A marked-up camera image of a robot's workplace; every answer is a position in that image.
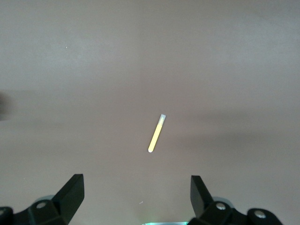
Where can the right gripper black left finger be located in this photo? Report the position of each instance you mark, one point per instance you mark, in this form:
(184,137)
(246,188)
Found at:
(65,201)

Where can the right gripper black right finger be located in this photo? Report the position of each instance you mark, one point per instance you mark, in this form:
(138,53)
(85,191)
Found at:
(201,201)

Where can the yellow liquid test tube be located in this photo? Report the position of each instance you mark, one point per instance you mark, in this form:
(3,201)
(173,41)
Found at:
(155,136)

